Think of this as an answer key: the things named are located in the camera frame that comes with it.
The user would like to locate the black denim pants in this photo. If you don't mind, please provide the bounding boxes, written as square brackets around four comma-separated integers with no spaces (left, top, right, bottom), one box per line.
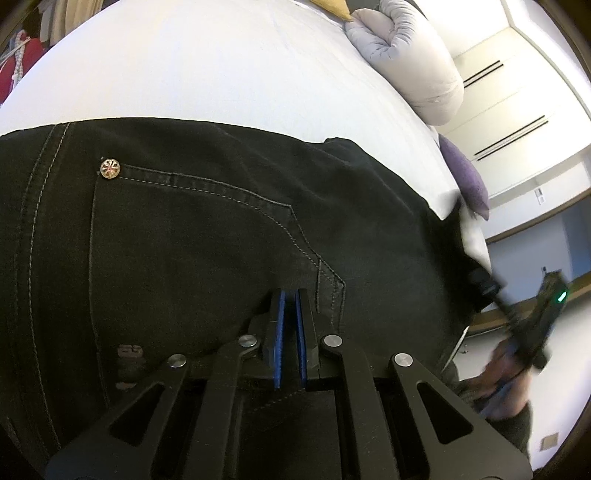
[1,119,487,479]

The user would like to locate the person's right hand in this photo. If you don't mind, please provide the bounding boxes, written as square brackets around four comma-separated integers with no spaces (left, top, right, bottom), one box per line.
[466,340,532,421]

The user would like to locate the purple cushion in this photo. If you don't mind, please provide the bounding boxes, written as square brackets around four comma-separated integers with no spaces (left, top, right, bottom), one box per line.
[439,134,490,221]

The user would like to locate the white wardrobe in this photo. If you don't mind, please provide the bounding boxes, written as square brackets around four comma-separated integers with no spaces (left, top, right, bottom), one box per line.
[441,1,590,243]

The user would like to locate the grey bolster pillow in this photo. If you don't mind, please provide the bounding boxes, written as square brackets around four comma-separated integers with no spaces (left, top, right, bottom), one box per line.
[345,1,464,127]

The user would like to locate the white bed sheet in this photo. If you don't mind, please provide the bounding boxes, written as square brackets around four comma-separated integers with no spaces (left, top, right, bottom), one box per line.
[0,0,493,273]

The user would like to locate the yellow cushion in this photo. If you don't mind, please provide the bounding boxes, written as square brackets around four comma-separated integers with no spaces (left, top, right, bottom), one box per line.
[311,0,353,21]

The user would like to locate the red hanging garment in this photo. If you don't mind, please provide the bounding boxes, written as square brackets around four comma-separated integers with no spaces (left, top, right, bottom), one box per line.
[0,30,45,103]

